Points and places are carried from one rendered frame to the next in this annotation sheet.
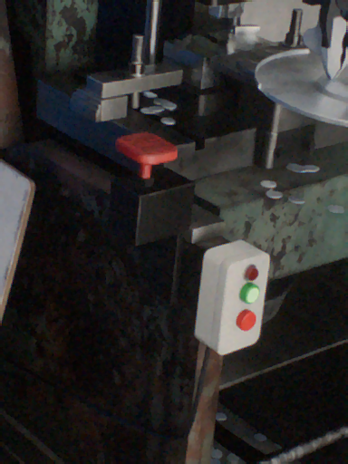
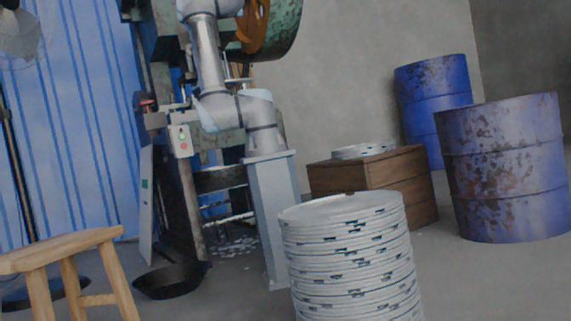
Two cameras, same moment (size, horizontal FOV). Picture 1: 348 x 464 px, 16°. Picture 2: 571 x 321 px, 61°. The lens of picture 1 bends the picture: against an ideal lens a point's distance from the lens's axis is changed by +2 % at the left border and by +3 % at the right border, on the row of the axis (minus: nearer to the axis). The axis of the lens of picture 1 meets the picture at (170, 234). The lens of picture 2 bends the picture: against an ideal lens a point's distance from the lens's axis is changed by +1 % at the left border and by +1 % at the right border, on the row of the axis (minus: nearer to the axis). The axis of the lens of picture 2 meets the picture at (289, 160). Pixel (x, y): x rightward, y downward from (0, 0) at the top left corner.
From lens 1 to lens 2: 1.42 m
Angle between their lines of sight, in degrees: 27
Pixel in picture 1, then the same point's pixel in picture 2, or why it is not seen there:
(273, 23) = (325, 147)
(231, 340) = (181, 153)
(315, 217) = not seen: hidden behind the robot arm
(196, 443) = (189, 196)
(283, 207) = not seen: hidden behind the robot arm
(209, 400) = (189, 181)
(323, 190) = not seen: hidden behind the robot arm
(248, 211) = (195, 124)
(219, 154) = (192, 115)
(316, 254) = (233, 141)
